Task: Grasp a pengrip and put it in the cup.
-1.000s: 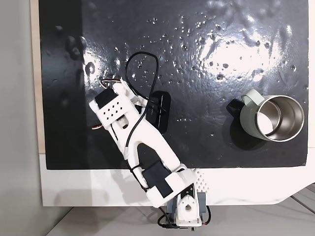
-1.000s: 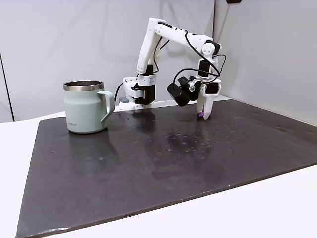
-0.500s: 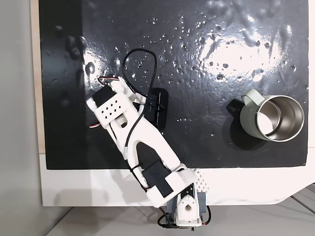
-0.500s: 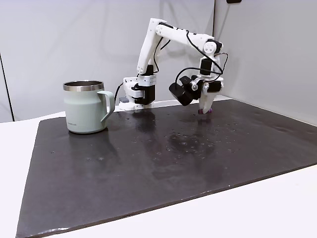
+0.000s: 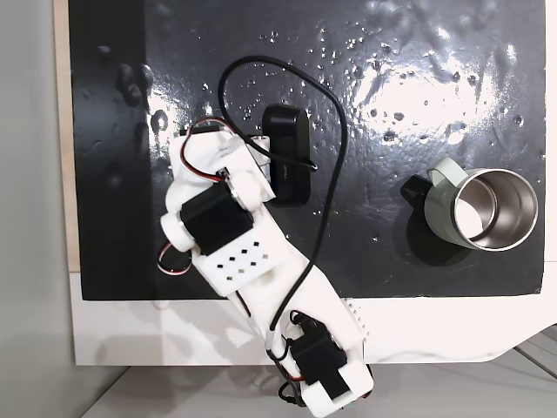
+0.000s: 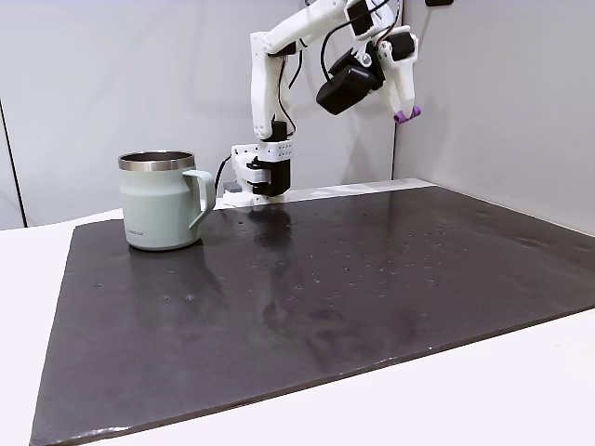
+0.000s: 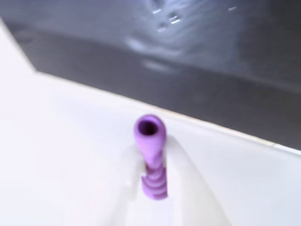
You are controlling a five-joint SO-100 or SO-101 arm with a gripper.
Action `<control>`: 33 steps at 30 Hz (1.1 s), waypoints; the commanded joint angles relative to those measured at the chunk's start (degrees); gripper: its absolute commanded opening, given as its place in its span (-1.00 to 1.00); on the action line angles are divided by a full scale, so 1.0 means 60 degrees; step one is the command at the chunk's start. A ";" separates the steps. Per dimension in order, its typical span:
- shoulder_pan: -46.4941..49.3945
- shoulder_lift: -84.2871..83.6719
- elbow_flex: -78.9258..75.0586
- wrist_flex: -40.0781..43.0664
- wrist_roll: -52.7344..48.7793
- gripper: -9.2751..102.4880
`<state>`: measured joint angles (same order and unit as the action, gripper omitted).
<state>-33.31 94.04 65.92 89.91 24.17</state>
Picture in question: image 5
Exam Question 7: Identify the black oval camera box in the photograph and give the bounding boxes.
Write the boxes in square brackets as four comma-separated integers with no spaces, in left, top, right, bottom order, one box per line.
[259,103,313,208]

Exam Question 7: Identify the red white servo wire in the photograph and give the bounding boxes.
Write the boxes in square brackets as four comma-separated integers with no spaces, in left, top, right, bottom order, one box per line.
[156,240,194,277]

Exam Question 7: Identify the black glossy table mat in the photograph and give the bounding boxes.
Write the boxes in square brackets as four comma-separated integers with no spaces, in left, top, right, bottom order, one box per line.
[68,0,547,302]

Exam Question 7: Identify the steel mug with green sleeve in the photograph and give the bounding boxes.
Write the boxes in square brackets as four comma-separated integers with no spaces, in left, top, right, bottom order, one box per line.
[399,156,540,253]

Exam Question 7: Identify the black camera cable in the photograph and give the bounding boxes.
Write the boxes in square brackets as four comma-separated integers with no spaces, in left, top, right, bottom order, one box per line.
[217,54,351,333]

